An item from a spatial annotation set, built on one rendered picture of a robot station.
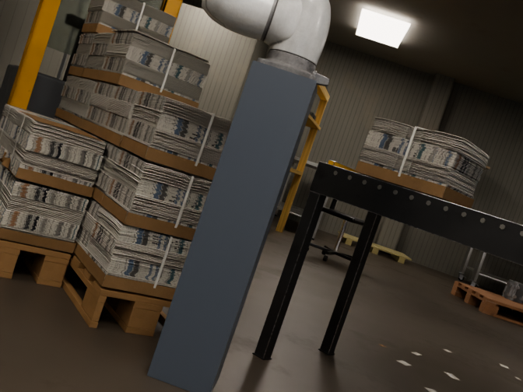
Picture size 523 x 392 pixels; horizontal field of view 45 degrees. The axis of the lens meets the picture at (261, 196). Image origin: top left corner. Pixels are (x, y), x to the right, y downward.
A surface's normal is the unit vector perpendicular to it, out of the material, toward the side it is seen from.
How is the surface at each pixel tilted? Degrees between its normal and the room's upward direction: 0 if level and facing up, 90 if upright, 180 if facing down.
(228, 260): 90
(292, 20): 91
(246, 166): 90
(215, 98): 90
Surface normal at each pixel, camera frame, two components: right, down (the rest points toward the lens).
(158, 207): 0.50, 0.22
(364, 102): -0.09, 0.02
